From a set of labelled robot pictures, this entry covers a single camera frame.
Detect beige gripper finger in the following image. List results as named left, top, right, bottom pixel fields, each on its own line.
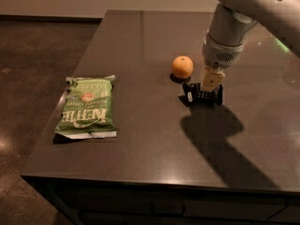
left=200, top=65, right=225, bottom=92

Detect black rxbar chocolate bar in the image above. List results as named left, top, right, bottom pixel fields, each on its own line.
left=182, top=83, right=223, bottom=106

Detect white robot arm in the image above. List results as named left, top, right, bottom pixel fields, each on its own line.
left=200, top=0, right=300, bottom=92

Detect orange fruit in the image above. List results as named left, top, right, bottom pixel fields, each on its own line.
left=172, top=55, right=194, bottom=80

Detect green kettle chips bag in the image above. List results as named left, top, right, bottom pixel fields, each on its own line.
left=55, top=75, right=116, bottom=140

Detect dark cabinet drawers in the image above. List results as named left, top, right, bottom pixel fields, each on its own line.
left=23, top=175, right=300, bottom=225

